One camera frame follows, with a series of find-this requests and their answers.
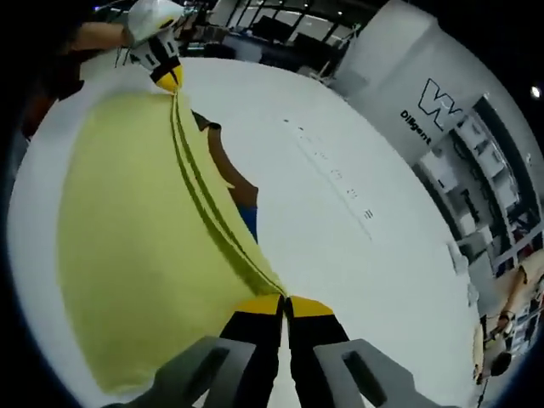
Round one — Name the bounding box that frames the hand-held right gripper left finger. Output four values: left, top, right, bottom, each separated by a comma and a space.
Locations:
101, 294, 285, 408

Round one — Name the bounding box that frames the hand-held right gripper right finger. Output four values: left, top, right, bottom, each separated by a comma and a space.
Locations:
285, 295, 464, 408

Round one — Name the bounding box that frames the yellow garment with grey and blue sleeves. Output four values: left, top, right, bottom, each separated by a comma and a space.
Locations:
57, 87, 290, 396

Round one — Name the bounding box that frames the black monitor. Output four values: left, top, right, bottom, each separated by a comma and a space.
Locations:
254, 14, 294, 37

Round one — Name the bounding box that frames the grey metal shelving rack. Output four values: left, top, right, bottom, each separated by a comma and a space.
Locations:
418, 95, 544, 273

